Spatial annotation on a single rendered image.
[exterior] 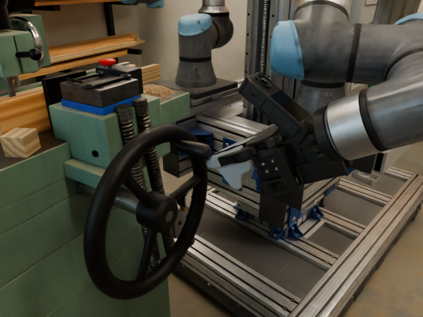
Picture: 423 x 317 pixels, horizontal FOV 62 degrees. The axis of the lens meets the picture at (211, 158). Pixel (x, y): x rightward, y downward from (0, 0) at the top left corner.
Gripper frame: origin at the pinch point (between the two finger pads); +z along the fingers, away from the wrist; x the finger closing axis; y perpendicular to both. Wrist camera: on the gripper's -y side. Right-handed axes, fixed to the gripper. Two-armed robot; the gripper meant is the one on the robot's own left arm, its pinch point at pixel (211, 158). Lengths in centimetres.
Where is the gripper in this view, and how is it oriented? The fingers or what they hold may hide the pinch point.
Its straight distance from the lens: 56.0
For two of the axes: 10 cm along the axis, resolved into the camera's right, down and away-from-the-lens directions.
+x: 5.2, -4.0, 7.6
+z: -7.3, 2.6, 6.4
